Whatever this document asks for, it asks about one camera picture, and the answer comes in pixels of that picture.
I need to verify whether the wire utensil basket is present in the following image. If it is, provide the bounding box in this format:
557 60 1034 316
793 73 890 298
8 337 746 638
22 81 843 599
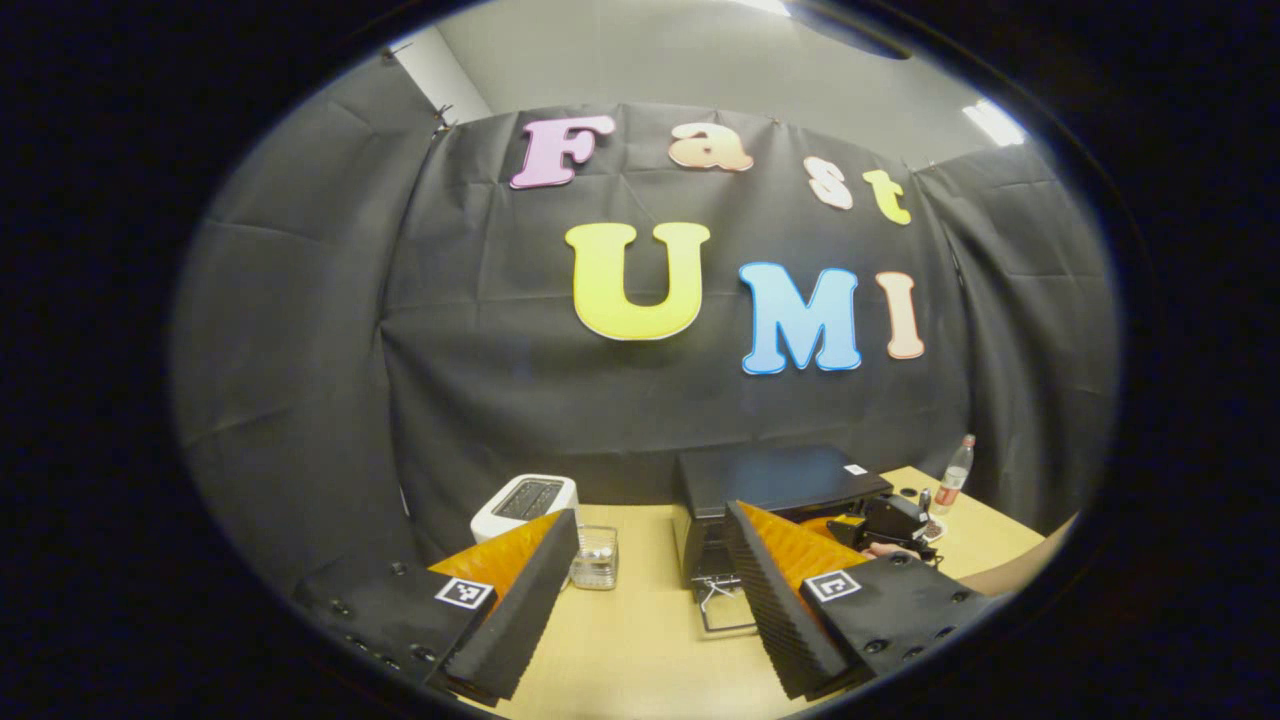
568 525 620 591

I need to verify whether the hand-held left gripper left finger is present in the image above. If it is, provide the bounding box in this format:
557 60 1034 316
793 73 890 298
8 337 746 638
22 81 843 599
295 508 581 705

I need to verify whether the small ceiling light panel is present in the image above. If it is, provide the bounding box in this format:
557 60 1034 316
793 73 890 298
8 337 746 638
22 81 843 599
963 100 1028 147

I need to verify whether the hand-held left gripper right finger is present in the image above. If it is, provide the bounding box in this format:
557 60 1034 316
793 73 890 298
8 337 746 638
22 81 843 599
724 500 1001 702

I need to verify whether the black electric oven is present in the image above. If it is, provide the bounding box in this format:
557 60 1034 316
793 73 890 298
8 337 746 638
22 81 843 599
675 445 894 633

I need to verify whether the black backdrop cloth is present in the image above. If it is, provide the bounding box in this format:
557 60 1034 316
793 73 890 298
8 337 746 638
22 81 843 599
175 50 1116 591

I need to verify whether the red label plastic bottle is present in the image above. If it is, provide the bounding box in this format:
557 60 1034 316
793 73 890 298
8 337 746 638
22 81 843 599
930 434 976 517

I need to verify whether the white toaster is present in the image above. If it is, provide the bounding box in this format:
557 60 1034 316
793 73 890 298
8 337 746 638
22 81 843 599
470 474 581 544

